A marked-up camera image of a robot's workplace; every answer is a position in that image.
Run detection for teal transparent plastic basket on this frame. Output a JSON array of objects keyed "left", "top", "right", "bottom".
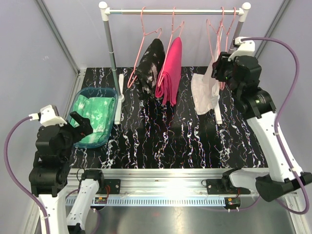
[{"left": 70, "top": 87, "right": 118, "bottom": 149}]

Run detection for white and grey clothes rack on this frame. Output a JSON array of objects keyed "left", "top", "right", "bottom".
[{"left": 98, "top": 1, "right": 251, "bottom": 125}]

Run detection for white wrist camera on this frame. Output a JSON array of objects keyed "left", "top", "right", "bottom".
[
  {"left": 29, "top": 105, "right": 67, "bottom": 127},
  {"left": 228, "top": 37, "right": 255, "bottom": 61}
]

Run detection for aluminium mounting rail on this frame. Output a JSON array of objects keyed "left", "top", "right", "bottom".
[{"left": 87, "top": 169, "right": 258, "bottom": 207}]

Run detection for green tie-dye trousers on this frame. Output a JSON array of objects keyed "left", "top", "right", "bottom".
[{"left": 73, "top": 95, "right": 115, "bottom": 148}]

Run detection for aluminium frame post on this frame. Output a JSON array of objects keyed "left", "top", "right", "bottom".
[
  {"left": 255, "top": 0, "right": 293, "bottom": 59},
  {"left": 34, "top": 0, "right": 80, "bottom": 76}
]

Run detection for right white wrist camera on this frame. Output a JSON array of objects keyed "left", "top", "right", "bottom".
[{"left": 228, "top": 37, "right": 255, "bottom": 61}]

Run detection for pink wire hanger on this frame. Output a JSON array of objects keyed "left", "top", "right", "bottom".
[
  {"left": 157, "top": 7, "right": 185, "bottom": 87},
  {"left": 206, "top": 6, "right": 226, "bottom": 91},
  {"left": 127, "top": 7, "right": 162, "bottom": 88},
  {"left": 225, "top": 7, "right": 236, "bottom": 51}
]

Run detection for magenta pink trousers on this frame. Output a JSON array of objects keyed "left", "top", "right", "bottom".
[{"left": 155, "top": 37, "right": 182, "bottom": 106}]

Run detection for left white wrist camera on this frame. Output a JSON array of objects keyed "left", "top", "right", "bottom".
[{"left": 29, "top": 105, "right": 67, "bottom": 127}]

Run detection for black white patterned trousers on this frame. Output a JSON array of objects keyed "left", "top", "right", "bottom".
[{"left": 135, "top": 39, "right": 165, "bottom": 100}]

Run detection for aluminium frame post right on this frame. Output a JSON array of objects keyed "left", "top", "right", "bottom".
[{"left": 255, "top": 0, "right": 293, "bottom": 59}]

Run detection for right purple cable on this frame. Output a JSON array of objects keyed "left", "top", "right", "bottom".
[{"left": 243, "top": 37, "right": 310, "bottom": 215}]

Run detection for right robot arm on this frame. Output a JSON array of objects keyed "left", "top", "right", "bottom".
[{"left": 211, "top": 52, "right": 312, "bottom": 202}]

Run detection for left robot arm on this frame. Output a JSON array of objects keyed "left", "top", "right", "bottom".
[{"left": 29, "top": 111, "right": 106, "bottom": 234}]

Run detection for aluminium frame post left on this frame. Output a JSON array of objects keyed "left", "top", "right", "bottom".
[{"left": 34, "top": 0, "right": 80, "bottom": 76}]

